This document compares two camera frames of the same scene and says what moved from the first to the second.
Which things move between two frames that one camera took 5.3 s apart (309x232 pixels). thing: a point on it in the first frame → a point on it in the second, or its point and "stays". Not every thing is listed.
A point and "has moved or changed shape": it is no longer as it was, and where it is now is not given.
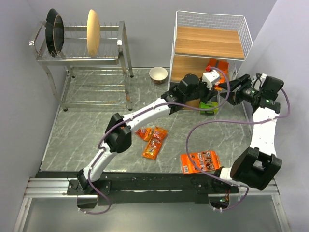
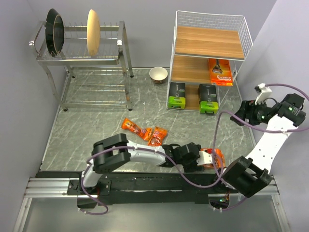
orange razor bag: [153, 146] stays
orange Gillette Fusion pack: [224, 65] has moved or changed shape
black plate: [54, 32] stays
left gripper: [209, 94] → [193, 166]
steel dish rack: [81, 80] stays
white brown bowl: [158, 74] stays
